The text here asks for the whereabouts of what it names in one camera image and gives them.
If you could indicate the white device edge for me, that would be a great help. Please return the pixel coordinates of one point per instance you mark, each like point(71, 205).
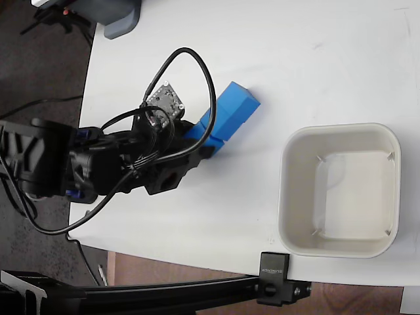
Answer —
point(42, 2)

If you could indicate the black aluminium stand rail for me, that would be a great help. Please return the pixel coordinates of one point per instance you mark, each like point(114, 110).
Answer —
point(147, 293)

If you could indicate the small white pen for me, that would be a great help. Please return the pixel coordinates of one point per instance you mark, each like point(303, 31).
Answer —
point(102, 275)

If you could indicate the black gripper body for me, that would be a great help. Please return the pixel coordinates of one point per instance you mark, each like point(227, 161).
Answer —
point(164, 164)

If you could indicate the black table clamp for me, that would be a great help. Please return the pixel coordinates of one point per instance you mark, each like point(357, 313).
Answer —
point(274, 279)

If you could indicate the black tripod stand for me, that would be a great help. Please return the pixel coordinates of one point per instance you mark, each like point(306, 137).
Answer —
point(52, 19)

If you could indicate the white square bin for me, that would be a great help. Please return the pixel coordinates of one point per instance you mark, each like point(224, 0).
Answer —
point(341, 190)

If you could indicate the small camera circuit board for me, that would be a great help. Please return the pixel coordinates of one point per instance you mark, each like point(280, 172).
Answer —
point(165, 101)

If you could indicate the blue-gray plastic base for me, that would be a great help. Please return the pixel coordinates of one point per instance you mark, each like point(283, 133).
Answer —
point(118, 16)

